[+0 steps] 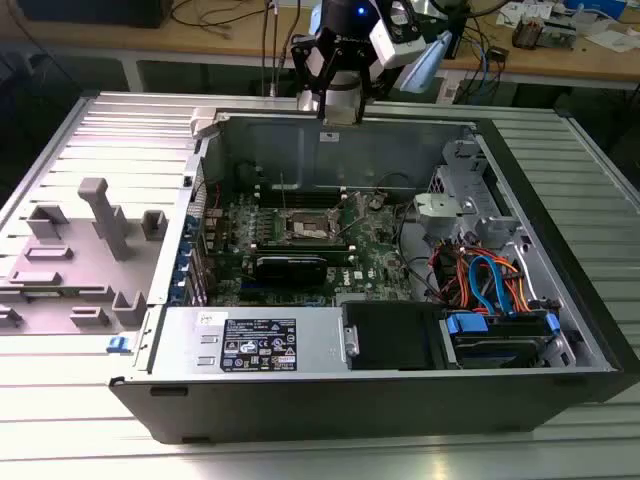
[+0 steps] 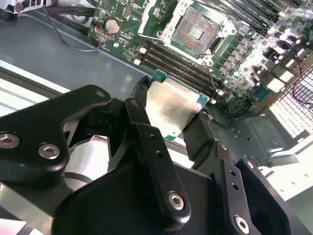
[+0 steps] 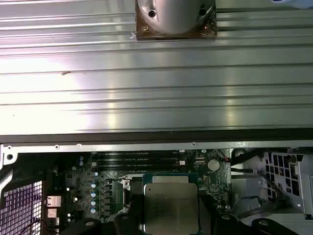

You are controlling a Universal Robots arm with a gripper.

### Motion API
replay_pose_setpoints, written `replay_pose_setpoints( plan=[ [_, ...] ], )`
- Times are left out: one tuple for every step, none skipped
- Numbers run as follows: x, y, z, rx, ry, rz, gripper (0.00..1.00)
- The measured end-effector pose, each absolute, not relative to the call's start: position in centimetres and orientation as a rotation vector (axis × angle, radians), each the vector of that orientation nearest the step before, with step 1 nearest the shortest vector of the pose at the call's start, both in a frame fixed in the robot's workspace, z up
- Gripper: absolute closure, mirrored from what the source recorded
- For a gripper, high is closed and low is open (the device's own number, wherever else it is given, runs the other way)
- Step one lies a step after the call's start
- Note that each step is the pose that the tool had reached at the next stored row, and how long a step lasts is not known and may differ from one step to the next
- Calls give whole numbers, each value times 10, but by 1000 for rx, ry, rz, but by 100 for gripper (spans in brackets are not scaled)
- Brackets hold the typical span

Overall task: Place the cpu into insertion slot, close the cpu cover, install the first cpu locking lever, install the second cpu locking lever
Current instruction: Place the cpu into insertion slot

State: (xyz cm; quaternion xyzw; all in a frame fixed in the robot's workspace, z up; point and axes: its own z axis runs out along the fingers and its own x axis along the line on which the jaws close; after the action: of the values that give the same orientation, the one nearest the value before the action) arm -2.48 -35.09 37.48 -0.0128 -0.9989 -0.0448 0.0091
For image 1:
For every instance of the blue box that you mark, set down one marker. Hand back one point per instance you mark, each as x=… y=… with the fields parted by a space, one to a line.
x=600 y=5

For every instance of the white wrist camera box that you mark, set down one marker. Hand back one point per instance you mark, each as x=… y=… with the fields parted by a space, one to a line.
x=397 y=50

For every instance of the green motherboard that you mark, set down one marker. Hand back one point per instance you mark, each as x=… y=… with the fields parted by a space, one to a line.
x=372 y=240

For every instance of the silver power supply unit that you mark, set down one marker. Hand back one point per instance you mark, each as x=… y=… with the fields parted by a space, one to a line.
x=185 y=345

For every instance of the CPU socket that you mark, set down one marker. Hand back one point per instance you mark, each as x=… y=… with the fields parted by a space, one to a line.
x=307 y=225

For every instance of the wooden desk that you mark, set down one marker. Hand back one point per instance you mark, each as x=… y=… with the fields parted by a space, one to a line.
x=550 y=65

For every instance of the white printed leaflet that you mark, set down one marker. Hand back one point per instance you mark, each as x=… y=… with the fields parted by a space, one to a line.
x=520 y=10

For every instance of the silver CPU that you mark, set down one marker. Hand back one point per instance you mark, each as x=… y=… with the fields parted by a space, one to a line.
x=342 y=119

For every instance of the white paper sheet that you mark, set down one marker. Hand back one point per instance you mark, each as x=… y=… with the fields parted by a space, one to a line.
x=612 y=40

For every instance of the grey parts rack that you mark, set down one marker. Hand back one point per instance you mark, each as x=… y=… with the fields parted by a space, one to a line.
x=75 y=280

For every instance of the small black box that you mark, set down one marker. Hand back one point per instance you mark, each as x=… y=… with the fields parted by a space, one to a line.
x=498 y=53

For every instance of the silver drive cage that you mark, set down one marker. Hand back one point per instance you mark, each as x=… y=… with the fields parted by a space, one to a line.
x=465 y=170

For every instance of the hard disk blue carrier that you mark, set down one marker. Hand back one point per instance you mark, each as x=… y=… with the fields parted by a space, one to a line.
x=467 y=325

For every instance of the tall black box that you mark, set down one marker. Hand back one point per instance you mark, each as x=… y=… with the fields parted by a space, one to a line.
x=460 y=30

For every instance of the blue expansion card latch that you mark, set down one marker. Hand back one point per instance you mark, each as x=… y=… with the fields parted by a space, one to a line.
x=184 y=250
x=175 y=296
x=179 y=274
x=190 y=226

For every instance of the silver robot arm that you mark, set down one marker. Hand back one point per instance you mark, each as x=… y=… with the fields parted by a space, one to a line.
x=424 y=67

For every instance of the copper coil transformer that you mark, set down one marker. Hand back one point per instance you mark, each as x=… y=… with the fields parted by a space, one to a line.
x=527 y=32

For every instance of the large black box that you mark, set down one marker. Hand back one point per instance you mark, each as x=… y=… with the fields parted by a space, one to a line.
x=95 y=12

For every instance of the grey electronic device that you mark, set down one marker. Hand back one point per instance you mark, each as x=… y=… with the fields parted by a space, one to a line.
x=560 y=32

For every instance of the black open PC case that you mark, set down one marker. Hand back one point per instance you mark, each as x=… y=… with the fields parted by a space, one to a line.
x=350 y=410

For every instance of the white-clip RAM slot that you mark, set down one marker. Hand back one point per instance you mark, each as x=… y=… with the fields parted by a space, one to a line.
x=310 y=188
x=310 y=198
x=280 y=247

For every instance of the black graphics card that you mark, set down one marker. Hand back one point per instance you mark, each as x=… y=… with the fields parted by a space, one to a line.
x=290 y=270

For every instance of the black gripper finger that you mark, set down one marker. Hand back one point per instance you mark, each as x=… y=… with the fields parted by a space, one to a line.
x=367 y=80
x=321 y=102

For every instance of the silver coin cell battery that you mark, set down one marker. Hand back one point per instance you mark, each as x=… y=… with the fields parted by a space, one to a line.
x=376 y=203

